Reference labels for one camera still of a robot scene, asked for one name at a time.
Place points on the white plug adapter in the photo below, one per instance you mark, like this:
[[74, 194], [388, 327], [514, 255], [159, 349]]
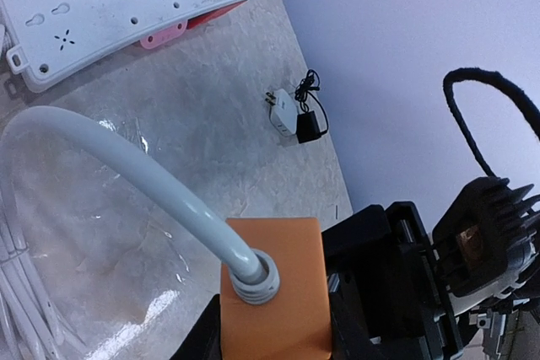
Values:
[[283, 112]]

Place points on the black plug with cable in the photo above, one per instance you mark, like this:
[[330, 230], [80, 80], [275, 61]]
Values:
[[307, 124]]

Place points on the red cube socket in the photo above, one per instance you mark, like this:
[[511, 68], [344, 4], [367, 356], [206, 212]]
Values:
[[211, 15]]

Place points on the orange power strip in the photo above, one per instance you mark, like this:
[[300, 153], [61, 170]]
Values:
[[287, 316]]

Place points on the pink plug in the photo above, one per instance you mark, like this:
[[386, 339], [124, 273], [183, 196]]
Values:
[[164, 36]]

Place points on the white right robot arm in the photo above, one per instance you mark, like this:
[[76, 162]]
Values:
[[398, 291]]

